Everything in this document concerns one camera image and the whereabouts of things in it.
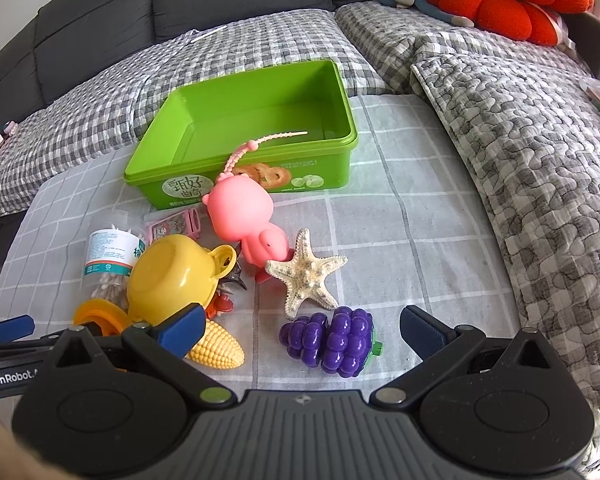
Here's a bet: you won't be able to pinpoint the pink rubber toy figure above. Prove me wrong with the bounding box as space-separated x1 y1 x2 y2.
203 130 309 284

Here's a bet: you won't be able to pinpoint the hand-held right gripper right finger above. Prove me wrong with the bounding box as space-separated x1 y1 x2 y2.
370 305 561 407

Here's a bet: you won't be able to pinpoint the purple toy grapes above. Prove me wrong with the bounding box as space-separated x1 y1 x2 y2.
279 307 384 380

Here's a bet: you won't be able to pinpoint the dark grey padded headboard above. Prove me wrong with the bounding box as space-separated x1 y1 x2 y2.
0 0 406 137

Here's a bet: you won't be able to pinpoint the yellow toy pot lid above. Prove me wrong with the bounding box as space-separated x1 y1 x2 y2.
73 299 131 338

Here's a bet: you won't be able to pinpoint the red toy crab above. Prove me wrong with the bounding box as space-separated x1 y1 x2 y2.
205 290 238 320

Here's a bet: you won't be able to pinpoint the clear cotton swab jar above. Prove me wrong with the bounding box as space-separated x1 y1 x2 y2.
82 219 146 307

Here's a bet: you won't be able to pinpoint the beige starfish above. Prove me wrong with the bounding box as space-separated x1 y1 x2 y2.
265 228 348 321

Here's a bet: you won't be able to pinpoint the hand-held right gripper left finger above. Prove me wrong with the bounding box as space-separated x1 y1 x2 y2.
45 304 236 407

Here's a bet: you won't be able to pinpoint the grey quilted blanket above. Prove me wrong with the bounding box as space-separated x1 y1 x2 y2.
410 54 600 413

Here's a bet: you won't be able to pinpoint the black hair claw clip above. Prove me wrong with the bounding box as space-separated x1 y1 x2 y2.
220 259 249 294

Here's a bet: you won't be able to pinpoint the orange flower cushion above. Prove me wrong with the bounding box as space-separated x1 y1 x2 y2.
425 0 594 47

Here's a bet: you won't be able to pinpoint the yellow toy pot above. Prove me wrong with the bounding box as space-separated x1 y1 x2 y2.
126 236 237 322

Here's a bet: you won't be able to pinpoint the green plastic box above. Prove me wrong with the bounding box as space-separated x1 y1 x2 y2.
124 59 358 210

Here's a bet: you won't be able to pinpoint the yellow toy corn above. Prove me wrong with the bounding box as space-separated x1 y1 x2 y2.
185 319 245 370

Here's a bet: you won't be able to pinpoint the grey checkered pillow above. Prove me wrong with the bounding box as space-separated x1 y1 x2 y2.
0 10 381 222
335 0 583 96

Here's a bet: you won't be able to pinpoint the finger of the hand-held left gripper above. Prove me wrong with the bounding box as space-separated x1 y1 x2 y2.
0 315 76 359

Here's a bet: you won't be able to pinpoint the pink card packet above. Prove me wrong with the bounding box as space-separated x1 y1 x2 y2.
144 205 203 243

